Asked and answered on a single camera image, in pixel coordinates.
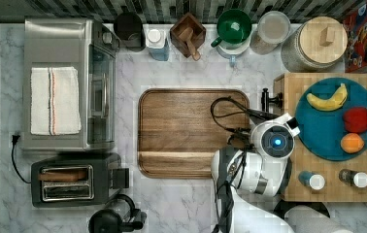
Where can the black kettle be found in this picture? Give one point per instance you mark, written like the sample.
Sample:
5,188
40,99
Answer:
120,215

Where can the dark wooden cutting board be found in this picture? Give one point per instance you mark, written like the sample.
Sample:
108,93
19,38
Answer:
178,134

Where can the dark brown wooden box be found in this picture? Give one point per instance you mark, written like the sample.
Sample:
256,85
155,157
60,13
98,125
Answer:
187,35

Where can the orange fruit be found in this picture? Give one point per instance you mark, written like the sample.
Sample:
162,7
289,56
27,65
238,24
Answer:
352,143

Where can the stainless toaster oven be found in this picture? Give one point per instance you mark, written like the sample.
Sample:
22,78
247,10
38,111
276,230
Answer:
91,48

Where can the white striped dish towel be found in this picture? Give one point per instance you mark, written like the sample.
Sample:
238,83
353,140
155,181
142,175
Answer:
54,101

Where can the black two-slot toaster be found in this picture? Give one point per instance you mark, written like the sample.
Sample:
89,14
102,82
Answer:
80,179

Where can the blue bottle white cap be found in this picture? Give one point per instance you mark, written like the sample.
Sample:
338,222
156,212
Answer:
157,44

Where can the yellow banana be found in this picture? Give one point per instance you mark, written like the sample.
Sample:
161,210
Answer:
335,102

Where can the clear jar with lid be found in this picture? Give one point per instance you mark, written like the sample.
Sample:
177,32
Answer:
272,29

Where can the black drawer handle bar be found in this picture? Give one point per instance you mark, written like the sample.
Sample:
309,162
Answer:
266,100

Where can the white blue cup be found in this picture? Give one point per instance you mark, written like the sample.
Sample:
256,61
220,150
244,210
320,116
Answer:
231,55

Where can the teal shaker white cap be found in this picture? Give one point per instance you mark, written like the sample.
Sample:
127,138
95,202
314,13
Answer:
312,180

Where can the jar with wooden lid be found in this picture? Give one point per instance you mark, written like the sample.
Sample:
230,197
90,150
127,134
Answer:
316,45

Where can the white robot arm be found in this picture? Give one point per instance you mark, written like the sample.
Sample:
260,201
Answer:
260,169

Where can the red apple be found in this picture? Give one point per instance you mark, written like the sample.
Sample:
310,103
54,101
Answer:
355,120

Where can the teal round plate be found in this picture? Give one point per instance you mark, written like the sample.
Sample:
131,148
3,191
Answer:
322,132

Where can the light wooden drawer cabinet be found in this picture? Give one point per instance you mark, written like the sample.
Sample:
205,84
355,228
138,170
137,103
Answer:
292,86

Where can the green mug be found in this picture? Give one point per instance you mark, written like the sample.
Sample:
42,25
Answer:
233,28

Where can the dark shaker white cap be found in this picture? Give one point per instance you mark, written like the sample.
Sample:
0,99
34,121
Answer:
353,178

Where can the black cylindrical canister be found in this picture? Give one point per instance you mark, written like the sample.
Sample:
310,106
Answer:
129,28

